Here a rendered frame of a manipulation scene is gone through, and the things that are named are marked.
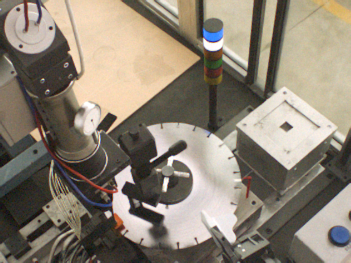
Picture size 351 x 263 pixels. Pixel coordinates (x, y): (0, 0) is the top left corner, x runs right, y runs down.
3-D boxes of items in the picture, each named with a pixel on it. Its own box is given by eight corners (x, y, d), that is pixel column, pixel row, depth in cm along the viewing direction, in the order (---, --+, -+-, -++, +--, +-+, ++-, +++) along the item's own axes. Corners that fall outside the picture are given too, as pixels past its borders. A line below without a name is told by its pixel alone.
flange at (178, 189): (203, 185, 115) (202, 180, 113) (163, 212, 113) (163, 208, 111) (174, 153, 121) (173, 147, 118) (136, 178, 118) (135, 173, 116)
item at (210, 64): (213, 52, 124) (213, 44, 122) (226, 62, 122) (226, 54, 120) (200, 62, 123) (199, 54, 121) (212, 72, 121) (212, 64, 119)
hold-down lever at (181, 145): (168, 129, 95) (167, 121, 92) (190, 150, 92) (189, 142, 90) (135, 154, 93) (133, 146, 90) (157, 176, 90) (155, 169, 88)
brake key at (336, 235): (337, 226, 114) (339, 222, 112) (351, 238, 112) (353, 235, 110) (325, 237, 113) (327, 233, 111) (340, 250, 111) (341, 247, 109)
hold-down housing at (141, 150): (152, 168, 105) (140, 112, 87) (164, 185, 103) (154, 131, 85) (129, 181, 104) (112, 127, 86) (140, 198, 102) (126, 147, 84)
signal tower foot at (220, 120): (219, 114, 149) (219, 109, 147) (227, 121, 148) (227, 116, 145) (197, 131, 147) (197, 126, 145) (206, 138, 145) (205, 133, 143)
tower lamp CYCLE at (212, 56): (213, 43, 122) (213, 34, 119) (226, 53, 120) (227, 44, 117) (199, 53, 120) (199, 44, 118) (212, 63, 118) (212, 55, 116)
